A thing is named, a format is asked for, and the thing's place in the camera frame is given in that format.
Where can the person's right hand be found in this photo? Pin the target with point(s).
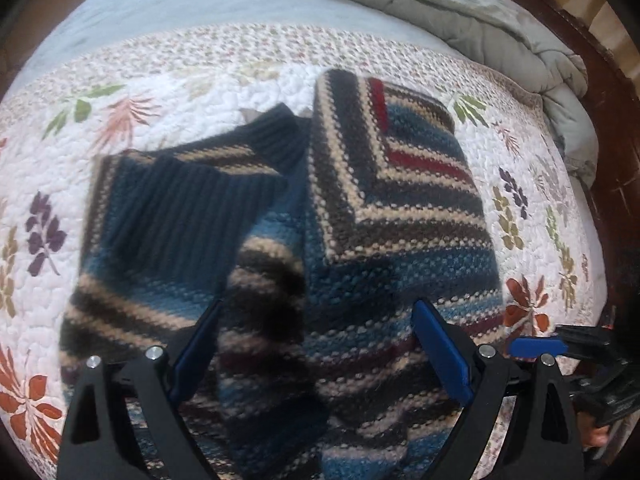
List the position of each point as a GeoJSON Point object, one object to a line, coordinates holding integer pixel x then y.
{"type": "Point", "coordinates": [596, 436]}

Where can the dark wooden bed frame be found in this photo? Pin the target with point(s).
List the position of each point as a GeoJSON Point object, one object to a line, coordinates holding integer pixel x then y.
{"type": "Point", "coordinates": [605, 125]}

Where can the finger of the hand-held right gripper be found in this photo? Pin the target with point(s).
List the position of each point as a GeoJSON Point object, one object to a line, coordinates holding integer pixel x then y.
{"type": "Point", "coordinates": [537, 347]}

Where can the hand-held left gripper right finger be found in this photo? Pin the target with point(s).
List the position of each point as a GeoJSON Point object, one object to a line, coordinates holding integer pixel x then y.
{"type": "Point", "coordinates": [442, 350]}

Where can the white floral quilt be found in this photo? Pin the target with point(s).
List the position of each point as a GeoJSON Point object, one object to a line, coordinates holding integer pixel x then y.
{"type": "Point", "coordinates": [165, 75]}

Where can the striped knitted sweater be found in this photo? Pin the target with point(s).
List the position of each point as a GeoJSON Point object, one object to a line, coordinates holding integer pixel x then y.
{"type": "Point", "coordinates": [380, 220]}

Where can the grey comforter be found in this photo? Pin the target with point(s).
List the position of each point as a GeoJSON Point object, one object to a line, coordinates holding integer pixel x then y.
{"type": "Point", "coordinates": [480, 15]}

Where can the light blue bed sheet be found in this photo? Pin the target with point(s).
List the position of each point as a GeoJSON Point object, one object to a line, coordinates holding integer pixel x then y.
{"type": "Point", "coordinates": [200, 5]}

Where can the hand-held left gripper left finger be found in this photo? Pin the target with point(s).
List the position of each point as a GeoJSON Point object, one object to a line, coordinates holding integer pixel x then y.
{"type": "Point", "coordinates": [197, 345]}

